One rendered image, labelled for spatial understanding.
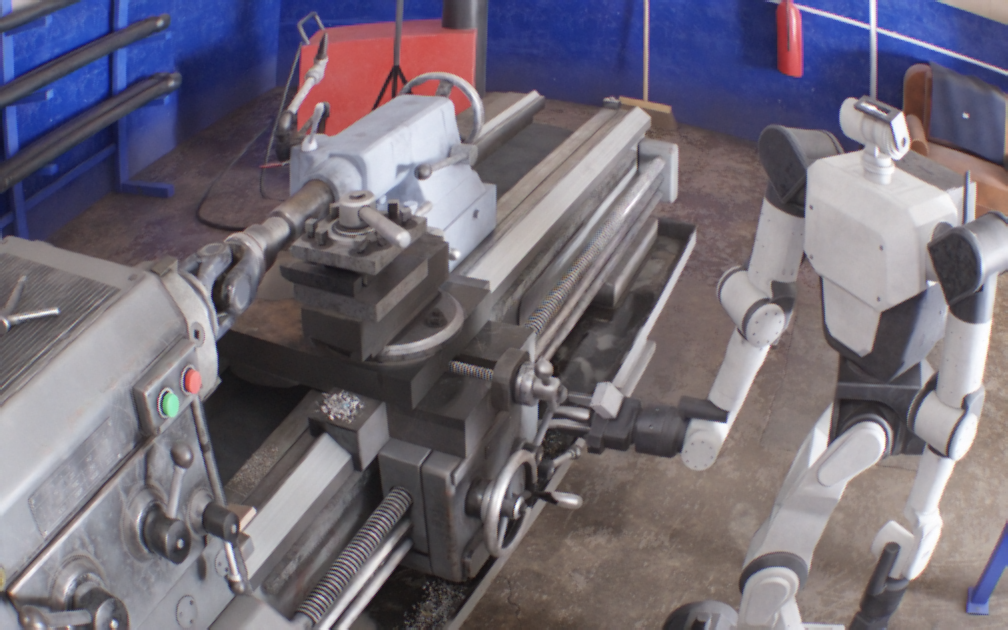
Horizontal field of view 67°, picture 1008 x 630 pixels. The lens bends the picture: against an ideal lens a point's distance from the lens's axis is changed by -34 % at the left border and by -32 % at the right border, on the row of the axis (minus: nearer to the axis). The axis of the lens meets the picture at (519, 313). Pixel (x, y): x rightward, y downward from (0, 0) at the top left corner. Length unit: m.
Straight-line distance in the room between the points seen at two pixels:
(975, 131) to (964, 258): 4.00
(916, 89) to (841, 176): 4.01
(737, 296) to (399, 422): 0.57
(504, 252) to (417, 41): 2.51
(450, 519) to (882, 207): 0.92
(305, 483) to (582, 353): 1.32
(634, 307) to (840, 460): 1.56
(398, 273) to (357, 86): 3.11
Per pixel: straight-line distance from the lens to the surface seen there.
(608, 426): 1.77
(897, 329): 1.39
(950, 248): 1.27
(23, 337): 1.10
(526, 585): 2.61
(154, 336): 1.11
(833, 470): 1.56
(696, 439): 1.71
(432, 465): 1.70
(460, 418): 1.68
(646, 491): 2.95
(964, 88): 5.20
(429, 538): 1.80
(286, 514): 1.54
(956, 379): 1.36
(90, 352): 1.06
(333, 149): 1.96
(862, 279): 1.36
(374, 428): 1.70
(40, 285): 1.22
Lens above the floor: 1.82
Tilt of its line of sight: 29 degrees down
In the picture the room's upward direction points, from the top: 1 degrees clockwise
